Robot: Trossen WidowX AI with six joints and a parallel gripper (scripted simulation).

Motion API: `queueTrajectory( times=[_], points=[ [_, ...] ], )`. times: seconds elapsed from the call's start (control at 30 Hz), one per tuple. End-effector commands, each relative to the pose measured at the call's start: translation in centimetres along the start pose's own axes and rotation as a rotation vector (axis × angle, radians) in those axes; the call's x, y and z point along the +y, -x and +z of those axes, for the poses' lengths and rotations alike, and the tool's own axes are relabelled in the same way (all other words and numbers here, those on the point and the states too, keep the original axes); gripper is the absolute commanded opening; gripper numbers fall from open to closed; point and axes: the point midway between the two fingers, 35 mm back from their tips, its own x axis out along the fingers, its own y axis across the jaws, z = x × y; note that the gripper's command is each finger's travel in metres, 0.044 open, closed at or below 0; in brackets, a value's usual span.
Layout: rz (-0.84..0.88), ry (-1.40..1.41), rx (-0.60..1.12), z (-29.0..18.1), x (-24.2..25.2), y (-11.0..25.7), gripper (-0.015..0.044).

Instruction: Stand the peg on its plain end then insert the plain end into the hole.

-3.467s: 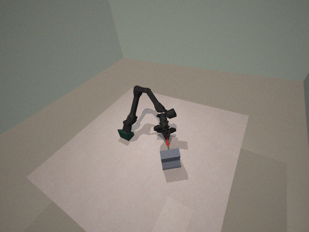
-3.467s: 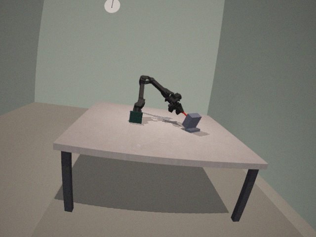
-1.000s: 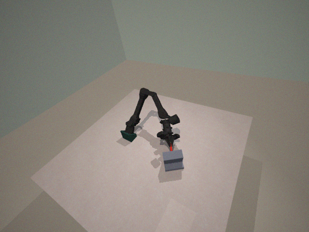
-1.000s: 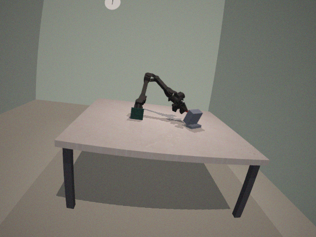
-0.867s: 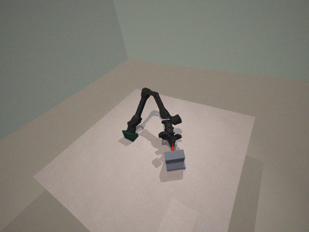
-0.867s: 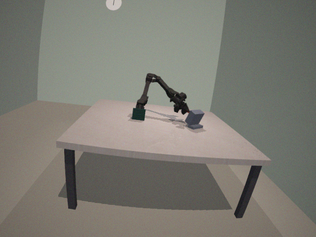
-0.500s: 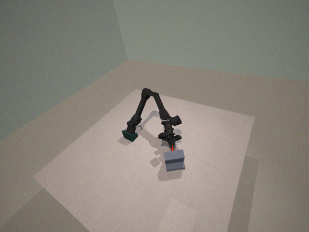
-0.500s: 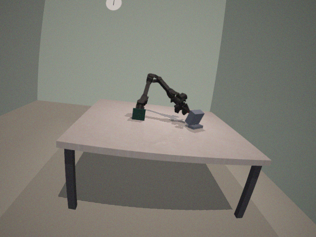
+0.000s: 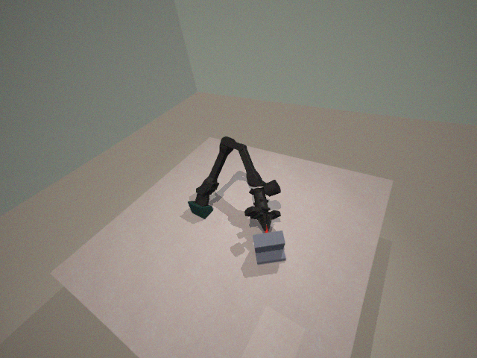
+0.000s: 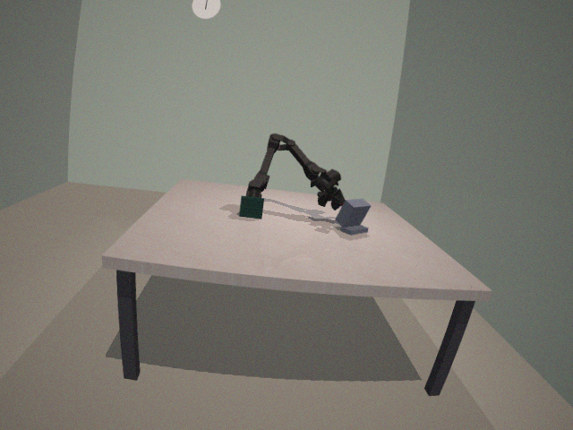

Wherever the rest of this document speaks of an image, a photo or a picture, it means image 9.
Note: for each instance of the dark grey square panel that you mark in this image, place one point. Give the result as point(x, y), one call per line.
point(269, 247)

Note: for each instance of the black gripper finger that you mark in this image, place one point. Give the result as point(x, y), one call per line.
point(268, 221)
point(262, 220)

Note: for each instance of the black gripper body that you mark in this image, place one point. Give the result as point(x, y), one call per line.
point(261, 207)

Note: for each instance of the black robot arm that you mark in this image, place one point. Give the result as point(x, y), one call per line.
point(210, 184)

